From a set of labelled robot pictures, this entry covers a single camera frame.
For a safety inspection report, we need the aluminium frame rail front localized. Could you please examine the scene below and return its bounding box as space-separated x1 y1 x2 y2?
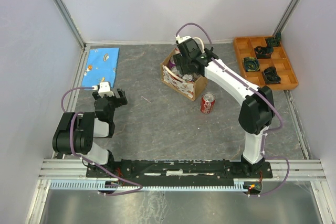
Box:
38 159 327 181

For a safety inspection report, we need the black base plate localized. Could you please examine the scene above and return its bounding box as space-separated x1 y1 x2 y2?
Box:
86 158 273 183

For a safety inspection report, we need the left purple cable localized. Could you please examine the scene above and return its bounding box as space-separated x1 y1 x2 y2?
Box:
60 86 144 196

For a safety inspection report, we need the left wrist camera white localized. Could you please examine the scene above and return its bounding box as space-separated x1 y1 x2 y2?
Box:
98 82 114 98

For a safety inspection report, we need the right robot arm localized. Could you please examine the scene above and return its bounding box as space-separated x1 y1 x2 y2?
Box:
117 36 275 177

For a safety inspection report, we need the blue-green rolled fabric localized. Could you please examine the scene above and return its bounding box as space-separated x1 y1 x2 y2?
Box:
243 57 260 72

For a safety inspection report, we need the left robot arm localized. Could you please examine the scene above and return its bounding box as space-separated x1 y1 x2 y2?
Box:
52 89 128 177

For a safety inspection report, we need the red cola can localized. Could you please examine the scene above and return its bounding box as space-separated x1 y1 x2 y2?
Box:
200 92 215 114
170 66 182 77

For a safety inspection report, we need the purple cable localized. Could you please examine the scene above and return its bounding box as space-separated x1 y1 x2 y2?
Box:
60 86 144 196
175 22 290 198

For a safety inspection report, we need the blue space-print cloth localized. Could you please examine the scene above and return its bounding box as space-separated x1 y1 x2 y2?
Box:
81 47 119 88

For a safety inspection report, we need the dark rolled fabric top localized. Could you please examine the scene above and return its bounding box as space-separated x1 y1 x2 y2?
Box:
265 31 282 47

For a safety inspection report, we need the black rolled belt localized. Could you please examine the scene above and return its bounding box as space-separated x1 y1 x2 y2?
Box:
254 46 274 59
262 67 281 84

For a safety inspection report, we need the blue cable duct rail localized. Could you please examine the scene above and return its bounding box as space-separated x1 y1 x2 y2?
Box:
49 178 250 191

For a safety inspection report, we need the canvas tote bag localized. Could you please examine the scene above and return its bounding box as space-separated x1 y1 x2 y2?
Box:
160 47 208 101

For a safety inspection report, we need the purple fanta can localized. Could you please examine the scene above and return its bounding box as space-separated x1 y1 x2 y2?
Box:
182 74 194 82

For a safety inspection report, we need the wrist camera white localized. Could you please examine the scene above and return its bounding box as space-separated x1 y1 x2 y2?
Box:
98 82 114 98
175 35 191 45

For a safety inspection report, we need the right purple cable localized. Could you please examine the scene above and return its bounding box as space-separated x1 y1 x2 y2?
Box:
175 22 290 198

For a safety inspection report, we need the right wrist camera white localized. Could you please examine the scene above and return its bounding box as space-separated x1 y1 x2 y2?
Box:
175 35 191 45

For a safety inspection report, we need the black rolled belt upper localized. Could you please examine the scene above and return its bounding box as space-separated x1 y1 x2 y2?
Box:
254 46 274 59

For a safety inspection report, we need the orange wooden divided tray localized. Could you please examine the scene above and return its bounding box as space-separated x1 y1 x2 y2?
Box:
233 36 299 90

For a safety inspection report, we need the black rolled belt lower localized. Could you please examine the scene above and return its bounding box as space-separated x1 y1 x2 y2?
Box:
262 67 281 84

